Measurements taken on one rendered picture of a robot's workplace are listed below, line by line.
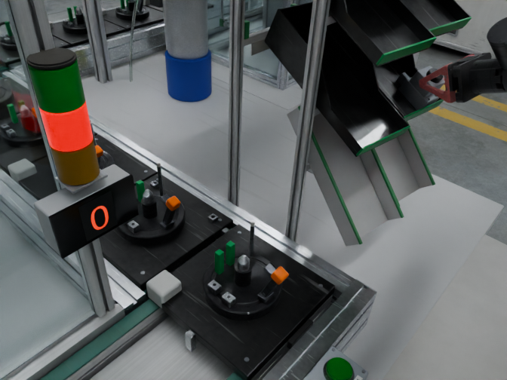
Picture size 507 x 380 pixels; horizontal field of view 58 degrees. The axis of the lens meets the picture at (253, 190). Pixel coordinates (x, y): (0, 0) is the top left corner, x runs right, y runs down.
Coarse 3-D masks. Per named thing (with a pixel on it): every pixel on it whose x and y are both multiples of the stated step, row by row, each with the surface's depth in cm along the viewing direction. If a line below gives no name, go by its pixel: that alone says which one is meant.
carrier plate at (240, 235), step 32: (288, 256) 88; (192, 288) 81; (288, 288) 82; (320, 288) 82; (192, 320) 76; (224, 320) 76; (256, 320) 76; (288, 320) 77; (224, 352) 71; (256, 352) 72
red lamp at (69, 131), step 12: (84, 108) 52; (48, 120) 51; (60, 120) 50; (72, 120) 51; (84, 120) 52; (48, 132) 52; (60, 132) 51; (72, 132) 52; (84, 132) 53; (60, 144) 52; (72, 144) 53; (84, 144) 54
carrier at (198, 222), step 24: (144, 192) 89; (168, 192) 102; (144, 216) 92; (192, 216) 96; (120, 240) 90; (144, 240) 88; (168, 240) 90; (192, 240) 90; (120, 264) 85; (144, 264) 85; (168, 264) 85; (144, 288) 82
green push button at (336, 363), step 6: (330, 360) 71; (336, 360) 71; (342, 360) 71; (330, 366) 70; (336, 366) 70; (342, 366) 70; (348, 366) 70; (330, 372) 69; (336, 372) 69; (342, 372) 69; (348, 372) 69; (330, 378) 69; (336, 378) 69; (342, 378) 69; (348, 378) 69
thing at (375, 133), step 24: (288, 24) 78; (336, 24) 86; (288, 48) 80; (336, 48) 88; (336, 72) 86; (360, 72) 86; (336, 96) 83; (360, 96) 85; (384, 96) 84; (336, 120) 77; (360, 120) 82; (384, 120) 84; (360, 144) 76
